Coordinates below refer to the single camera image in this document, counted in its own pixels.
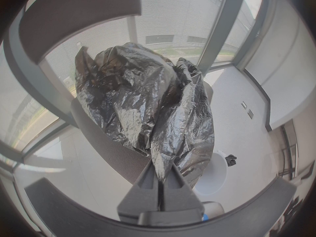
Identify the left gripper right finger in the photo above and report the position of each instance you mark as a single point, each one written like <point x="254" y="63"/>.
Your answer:
<point x="182" y="199"/>

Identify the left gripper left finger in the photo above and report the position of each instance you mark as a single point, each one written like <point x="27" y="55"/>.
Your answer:
<point x="140" y="196"/>

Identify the black plastic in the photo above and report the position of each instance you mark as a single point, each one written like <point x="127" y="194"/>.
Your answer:
<point x="231" y="160"/>

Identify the black plastic bag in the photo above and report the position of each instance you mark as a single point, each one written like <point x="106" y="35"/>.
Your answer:
<point x="138" y="95"/>

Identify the white trash bin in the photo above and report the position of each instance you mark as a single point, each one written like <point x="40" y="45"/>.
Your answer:
<point x="217" y="174"/>

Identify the grey chair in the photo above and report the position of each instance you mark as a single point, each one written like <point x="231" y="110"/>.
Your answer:
<point x="79" y="13"/>

